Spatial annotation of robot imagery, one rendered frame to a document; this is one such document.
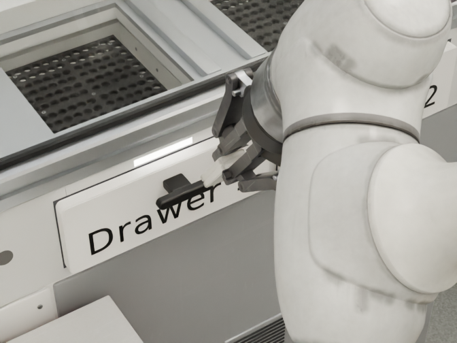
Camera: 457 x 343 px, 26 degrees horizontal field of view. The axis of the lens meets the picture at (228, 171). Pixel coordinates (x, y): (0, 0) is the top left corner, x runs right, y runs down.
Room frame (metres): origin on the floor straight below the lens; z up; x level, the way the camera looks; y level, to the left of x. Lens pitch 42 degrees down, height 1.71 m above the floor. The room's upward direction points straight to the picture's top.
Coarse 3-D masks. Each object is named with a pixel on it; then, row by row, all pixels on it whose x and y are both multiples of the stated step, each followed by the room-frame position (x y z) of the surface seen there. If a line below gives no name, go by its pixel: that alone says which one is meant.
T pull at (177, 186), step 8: (176, 176) 0.88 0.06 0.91; (184, 176) 0.88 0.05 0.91; (168, 184) 0.87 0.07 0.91; (176, 184) 0.87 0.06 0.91; (184, 184) 0.87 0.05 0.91; (192, 184) 0.87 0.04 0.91; (200, 184) 0.87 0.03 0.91; (168, 192) 0.86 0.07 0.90; (176, 192) 0.85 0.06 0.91; (184, 192) 0.85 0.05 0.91; (192, 192) 0.86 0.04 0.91; (200, 192) 0.86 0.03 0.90; (160, 200) 0.84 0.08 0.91; (168, 200) 0.84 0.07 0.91; (176, 200) 0.85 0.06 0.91; (184, 200) 0.85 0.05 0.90; (160, 208) 0.83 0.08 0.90
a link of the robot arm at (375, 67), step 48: (336, 0) 0.59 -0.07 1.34; (384, 0) 0.57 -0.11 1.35; (432, 0) 0.59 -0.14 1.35; (288, 48) 0.62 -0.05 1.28; (336, 48) 0.57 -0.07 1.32; (384, 48) 0.55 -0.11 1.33; (432, 48) 0.56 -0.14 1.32; (288, 96) 0.58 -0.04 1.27; (336, 96) 0.55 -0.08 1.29; (384, 96) 0.55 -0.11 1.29
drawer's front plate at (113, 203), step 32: (160, 160) 0.89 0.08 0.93; (192, 160) 0.90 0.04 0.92; (96, 192) 0.84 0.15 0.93; (128, 192) 0.85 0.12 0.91; (160, 192) 0.87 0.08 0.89; (224, 192) 0.92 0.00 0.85; (256, 192) 0.95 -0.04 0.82; (64, 224) 0.81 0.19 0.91; (96, 224) 0.83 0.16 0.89; (160, 224) 0.87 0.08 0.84; (64, 256) 0.82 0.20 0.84; (96, 256) 0.82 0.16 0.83
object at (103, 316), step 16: (96, 304) 0.81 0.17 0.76; (112, 304) 0.81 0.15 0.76; (64, 320) 0.78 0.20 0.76; (80, 320) 0.78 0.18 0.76; (96, 320) 0.78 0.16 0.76; (112, 320) 0.78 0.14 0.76; (32, 336) 0.76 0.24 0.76; (48, 336) 0.76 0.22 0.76; (64, 336) 0.76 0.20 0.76; (80, 336) 0.76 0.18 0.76; (96, 336) 0.76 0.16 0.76; (112, 336) 0.76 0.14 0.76; (128, 336) 0.76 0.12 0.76
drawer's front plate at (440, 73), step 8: (448, 48) 1.12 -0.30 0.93; (456, 48) 1.13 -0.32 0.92; (448, 56) 1.12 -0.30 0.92; (440, 64) 1.12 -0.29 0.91; (448, 64) 1.12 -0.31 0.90; (440, 72) 1.12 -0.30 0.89; (448, 72) 1.13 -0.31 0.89; (432, 80) 1.11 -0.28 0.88; (440, 80) 1.12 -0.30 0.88; (448, 80) 1.13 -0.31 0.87; (432, 88) 1.11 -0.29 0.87; (440, 88) 1.12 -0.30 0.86; (448, 88) 1.13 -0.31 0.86; (440, 96) 1.12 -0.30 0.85; (448, 96) 1.13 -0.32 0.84; (440, 104) 1.12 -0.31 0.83; (424, 112) 1.11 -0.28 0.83; (432, 112) 1.12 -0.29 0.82
